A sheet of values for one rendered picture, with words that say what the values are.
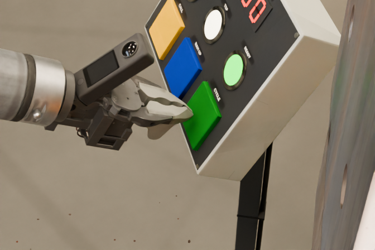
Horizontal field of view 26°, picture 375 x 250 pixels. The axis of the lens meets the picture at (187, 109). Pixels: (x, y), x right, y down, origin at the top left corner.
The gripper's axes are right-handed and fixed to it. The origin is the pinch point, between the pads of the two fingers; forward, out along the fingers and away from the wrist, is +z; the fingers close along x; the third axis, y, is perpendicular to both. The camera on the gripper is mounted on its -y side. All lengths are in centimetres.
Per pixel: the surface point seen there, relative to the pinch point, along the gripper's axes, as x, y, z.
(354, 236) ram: 58, -42, -33
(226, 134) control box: 6.7, -2.5, 3.1
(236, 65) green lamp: 0.2, -9.8, 2.6
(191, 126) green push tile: 0.4, 2.8, 2.3
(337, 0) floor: -129, 43, 131
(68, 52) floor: -128, 92, 46
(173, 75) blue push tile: -10.5, 2.6, 2.3
